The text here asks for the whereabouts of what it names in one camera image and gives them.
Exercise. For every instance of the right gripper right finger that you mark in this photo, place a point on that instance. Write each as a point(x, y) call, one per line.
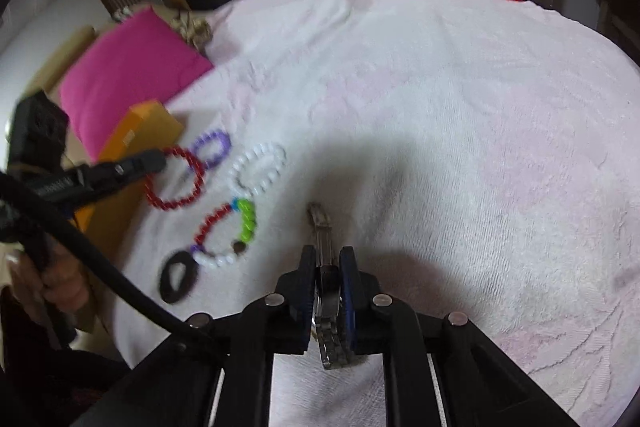
point(363, 322)

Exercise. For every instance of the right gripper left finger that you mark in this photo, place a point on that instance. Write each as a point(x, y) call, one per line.
point(294, 315)

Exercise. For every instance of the metal wrist watch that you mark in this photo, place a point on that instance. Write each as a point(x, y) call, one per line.
point(329, 324)

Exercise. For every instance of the black hair scrunchie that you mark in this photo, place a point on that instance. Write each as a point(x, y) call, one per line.
point(178, 276)

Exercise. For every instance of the person's left hand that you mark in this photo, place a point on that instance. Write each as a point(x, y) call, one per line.
point(63, 283)

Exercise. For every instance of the orange cardboard box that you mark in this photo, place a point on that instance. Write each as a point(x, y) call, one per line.
point(130, 150)

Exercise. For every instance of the magenta pillow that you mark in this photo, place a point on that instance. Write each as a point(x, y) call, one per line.
point(140, 59)

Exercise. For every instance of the patterned beige cloth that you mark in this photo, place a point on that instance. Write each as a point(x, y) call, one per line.
point(193, 30)

